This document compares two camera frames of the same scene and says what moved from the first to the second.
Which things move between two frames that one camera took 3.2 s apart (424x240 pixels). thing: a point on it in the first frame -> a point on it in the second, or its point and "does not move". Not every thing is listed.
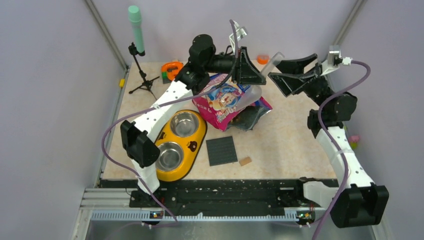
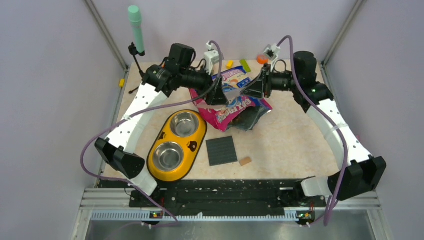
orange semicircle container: (263, 59) does not move
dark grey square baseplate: (221, 150) does not move
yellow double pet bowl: (179, 142) does not move
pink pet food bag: (218, 107) does not move
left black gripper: (247, 73) -> (217, 96)
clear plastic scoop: (253, 93) -> (232, 97)
